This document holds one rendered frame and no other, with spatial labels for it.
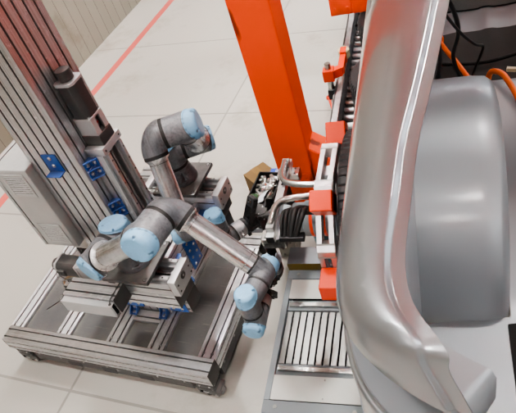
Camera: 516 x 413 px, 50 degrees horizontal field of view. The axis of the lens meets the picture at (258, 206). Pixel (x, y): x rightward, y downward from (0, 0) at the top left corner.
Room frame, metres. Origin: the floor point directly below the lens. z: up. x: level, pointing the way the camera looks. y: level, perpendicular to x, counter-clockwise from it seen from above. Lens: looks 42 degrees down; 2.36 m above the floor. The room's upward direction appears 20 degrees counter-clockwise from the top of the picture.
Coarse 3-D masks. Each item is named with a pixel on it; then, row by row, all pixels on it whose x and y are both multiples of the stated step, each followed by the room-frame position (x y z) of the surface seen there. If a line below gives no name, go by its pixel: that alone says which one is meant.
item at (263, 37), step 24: (240, 0) 1.95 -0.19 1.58; (264, 0) 1.91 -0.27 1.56; (240, 24) 1.96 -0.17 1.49; (264, 24) 1.92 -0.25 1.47; (240, 48) 1.98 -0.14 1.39; (264, 48) 1.94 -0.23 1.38; (288, 48) 2.00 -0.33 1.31; (264, 72) 1.95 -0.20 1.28; (288, 72) 1.93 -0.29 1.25; (264, 96) 1.96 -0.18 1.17; (288, 96) 1.92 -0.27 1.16; (264, 120) 1.97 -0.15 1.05; (288, 120) 1.93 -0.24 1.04; (288, 144) 1.94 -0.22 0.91; (312, 168) 1.91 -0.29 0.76
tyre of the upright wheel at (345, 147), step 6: (348, 132) 1.56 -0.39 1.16; (348, 138) 1.51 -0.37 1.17; (342, 144) 1.49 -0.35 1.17; (348, 144) 1.47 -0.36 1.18; (342, 150) 1.45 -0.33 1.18; (348, 150) 1.44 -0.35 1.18; (342, 156) 1.42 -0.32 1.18; (348, 156) 1.41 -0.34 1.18; (342, 162) 1.39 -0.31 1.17; (342, 168) 1.37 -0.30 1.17; (342, 174) 1.35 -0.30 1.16; (342, 180) 1.33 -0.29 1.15; (342, 186) 1.32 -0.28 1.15; (342, 192) 1.30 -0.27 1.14; (342, 198) 1.28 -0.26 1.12; (342, 204) 1.27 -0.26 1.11
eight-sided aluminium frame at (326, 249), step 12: (324, 144) 1.59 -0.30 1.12; (336, 144) 1.56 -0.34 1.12; (324, 156) 1.53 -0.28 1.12; (336, 156) 1.50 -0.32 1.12; (324, 168) 1.49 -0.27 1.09; (336, 168) 1.47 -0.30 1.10; (324, 180) 1.40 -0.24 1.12; (324, 240) 1.28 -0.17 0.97; (336, 240) 1.26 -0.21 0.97; (324, 252) 1.24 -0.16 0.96; (336, 252) 1.23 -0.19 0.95; (324, 264) 1.24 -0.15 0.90; (336, 264) 1.23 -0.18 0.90
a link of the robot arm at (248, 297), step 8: (248, 280) 1.22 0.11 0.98; (256, 280) 1.20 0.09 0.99; (240, 288) 1.18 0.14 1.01; (248, 288) 1.17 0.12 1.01; (256, 288) 1.18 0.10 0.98; (264, 288) 1.18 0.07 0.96; (240, 296) 1.15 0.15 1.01; (248, 296) 1.14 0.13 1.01; (256, 296) 1.15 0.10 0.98; (264, 296) 1.17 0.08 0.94; (240, 304) 1.13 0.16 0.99; (248, 304) 1.12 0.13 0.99; (256, 304) 1.13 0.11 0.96; (240, 312) 1.15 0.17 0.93; (248, 312) 1.12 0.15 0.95; (256, 312) 1.13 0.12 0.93; (248, 320) 1.13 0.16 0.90
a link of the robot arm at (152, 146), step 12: (156, 120) 1.80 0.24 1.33; (144, 132) 1.79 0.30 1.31; (156, 132) 1.75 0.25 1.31; (144, 144) 1.76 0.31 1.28; (156, 144) 1.74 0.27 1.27; (144, 156) 1.75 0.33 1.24; (156, 156) 1.73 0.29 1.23; (168, 156) 1.76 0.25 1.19; (156, 168) 1.72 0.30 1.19; (168, 168) 1.72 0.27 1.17; (156, 180) 1.71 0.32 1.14; (168, 180) 1.69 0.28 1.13; (168, 192) 1.67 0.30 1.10; (180, 192) 1.69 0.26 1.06; (180, 240) 1.59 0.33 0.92
